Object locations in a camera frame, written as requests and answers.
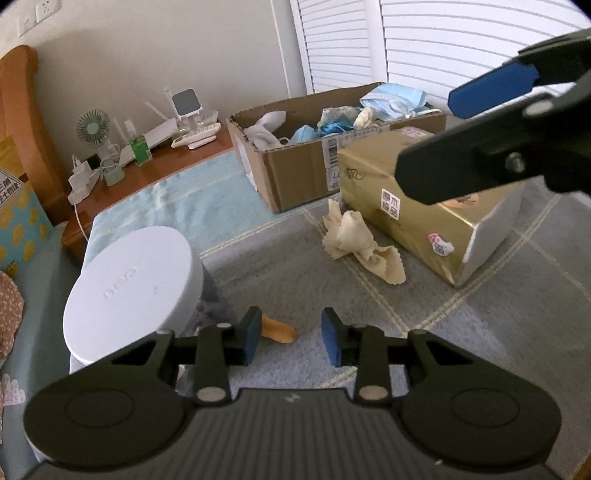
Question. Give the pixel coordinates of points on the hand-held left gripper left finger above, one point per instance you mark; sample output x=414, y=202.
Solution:
x=251, y=339

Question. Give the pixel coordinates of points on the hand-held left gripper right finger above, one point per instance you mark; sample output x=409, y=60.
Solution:
x=330, y=339

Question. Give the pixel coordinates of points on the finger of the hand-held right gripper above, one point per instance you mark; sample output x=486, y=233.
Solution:
x=461, y=166
x=489, y=90

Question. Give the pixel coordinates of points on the small orange piece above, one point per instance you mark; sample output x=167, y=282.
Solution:
x=279, y=332

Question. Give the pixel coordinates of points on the blue face mask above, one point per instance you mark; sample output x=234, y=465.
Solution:
x=397, y=101
x=304, y=134

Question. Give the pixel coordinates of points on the cream cloth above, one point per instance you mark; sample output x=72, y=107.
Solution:
x=353, y=240

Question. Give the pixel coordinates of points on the cardboard box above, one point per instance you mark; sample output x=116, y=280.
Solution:
x=295, y=173

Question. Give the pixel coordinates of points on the white window blinds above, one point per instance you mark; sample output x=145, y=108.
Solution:
x=438, y=37

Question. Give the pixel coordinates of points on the gold tissue pack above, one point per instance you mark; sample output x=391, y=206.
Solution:
x=415, y=226

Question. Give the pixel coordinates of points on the clear jar with white lid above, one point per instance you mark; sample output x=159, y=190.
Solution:
x=134, y=286

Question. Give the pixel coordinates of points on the grey plaid bedsheet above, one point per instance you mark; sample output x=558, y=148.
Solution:
x=461, y=323

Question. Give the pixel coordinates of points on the light blue blanket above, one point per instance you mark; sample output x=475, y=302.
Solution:
x=198, y=207

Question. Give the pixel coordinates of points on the wooden nightstand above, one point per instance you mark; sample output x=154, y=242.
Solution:
x=171, y=166

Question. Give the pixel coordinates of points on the green label bottle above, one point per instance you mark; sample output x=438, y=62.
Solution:
x=140, y=150

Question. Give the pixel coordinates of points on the white router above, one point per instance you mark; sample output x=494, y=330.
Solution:
x=157, y=134

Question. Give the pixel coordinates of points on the brown dotted cloth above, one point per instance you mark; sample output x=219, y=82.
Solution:
x=9, y=318

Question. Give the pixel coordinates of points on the small white screen device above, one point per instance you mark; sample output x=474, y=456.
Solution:
x=183, y=105

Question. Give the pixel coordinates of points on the blue and yellow pillow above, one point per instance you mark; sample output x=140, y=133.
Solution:
x=21, y=217

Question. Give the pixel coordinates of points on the small green desk fan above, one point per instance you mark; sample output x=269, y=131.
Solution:
x=94, y=129

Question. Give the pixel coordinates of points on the wooden headboard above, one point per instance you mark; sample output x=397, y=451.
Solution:
x=23, y=110

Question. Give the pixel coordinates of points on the white wall socket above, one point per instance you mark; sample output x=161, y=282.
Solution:
x=40, y=14

